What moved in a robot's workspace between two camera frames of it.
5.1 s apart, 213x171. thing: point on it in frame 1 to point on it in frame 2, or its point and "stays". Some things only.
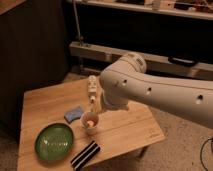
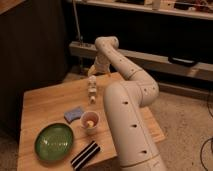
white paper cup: [90, 121] stays
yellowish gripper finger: [97, 106] to [101, 65]
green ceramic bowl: [53, 141] stays
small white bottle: [92, 88] stays
